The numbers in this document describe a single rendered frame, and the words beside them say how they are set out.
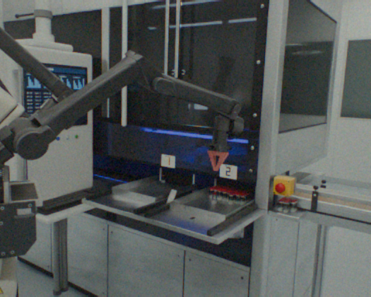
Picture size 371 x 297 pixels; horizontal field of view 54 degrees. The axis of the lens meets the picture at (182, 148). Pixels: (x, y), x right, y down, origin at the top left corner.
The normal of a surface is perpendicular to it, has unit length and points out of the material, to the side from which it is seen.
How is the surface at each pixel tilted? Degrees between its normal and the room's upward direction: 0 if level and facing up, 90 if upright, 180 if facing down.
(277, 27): 90
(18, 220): 90
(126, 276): 90
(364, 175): 90
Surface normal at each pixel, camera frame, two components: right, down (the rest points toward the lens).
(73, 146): 0.85, 0.11
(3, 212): 0.43, 0.16
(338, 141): -0.57, 0.11
